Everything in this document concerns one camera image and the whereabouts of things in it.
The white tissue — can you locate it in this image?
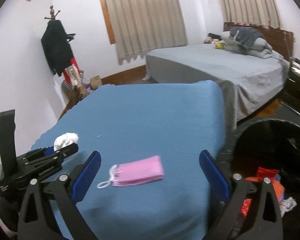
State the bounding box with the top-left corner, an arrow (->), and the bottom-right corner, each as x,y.
53,133 -> 79,151

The red cloth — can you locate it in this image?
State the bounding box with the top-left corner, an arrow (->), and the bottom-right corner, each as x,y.
256,167 -> 279,180

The black trash bin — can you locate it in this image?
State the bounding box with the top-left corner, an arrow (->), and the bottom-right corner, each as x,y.
216,117 -> 300,239

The crumpled grey pink tissue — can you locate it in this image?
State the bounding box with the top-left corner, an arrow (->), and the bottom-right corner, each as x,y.
279,197 -> 297,218

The wooden coat rack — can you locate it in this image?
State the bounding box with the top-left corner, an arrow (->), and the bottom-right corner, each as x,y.
44,4 -> 89,100

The brown paper bag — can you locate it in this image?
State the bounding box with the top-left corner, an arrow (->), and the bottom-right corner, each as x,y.
90,75 -> 102,90

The red garment on rack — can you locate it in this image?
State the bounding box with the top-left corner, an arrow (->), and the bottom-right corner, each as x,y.
63,58 -> 81,86

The blue table cloth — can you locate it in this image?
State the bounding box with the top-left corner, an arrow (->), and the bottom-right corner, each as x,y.
33,81 -> 225,239

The pink face mask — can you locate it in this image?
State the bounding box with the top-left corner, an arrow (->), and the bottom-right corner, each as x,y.
97,155 -> 165,189

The black coat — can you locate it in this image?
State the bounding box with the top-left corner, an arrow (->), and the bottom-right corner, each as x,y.
41,20 -> 74,76

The black chair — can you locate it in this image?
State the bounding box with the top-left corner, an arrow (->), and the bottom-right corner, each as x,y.
277,31 -> 300,117

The bed with grey sheet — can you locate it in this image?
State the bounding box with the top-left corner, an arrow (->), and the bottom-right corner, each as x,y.
145,44 -> 289,133

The left beige curtain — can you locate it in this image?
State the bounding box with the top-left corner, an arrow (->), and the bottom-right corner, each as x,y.
106,0 -> 188,60

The beige curtain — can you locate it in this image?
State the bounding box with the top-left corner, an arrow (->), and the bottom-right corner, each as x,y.
106,0 -> 188,60
220,0 -> 281,29

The yellow plush toy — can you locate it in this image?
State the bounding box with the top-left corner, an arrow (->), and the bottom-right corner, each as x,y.
214,41 -> 226,49

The grey pillows pile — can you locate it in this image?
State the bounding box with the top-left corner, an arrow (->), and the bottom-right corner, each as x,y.
221,27 -> 283,61

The wooden headboard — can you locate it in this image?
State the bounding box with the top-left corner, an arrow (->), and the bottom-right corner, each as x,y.
223,22 -> 294,61

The right beige curtain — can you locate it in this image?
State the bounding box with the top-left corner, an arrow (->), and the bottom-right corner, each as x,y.
220,0 -> 281,29

